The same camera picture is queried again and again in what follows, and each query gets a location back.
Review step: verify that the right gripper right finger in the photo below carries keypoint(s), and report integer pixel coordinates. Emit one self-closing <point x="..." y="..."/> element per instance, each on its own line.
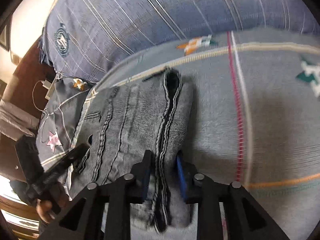
<point x="221" y="206"/>

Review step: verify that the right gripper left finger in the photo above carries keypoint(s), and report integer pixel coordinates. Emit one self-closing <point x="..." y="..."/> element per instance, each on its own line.
<point x="103" y="212"/>

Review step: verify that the grey denim pants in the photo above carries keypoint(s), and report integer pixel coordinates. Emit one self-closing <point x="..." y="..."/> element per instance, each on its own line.
<point x="120" y="123"/>

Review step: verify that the person's left hand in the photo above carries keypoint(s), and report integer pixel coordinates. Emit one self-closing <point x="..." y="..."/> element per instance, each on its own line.
<point x="44" y="207"/>

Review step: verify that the grey star patterned pillow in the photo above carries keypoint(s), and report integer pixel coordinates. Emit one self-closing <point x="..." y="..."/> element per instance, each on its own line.
<point x="60" y="118"/>

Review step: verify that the wooden headboard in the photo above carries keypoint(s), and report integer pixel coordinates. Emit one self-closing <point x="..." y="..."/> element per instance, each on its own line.
<point x="25" y="89"/>

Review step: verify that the white charger adapter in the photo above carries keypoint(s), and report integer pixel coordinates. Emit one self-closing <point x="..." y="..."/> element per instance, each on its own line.
<point x="46" y="84"/>

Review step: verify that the blue plaid pillow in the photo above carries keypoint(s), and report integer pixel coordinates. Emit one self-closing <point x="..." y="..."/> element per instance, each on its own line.
<point x="87" y="38"/>

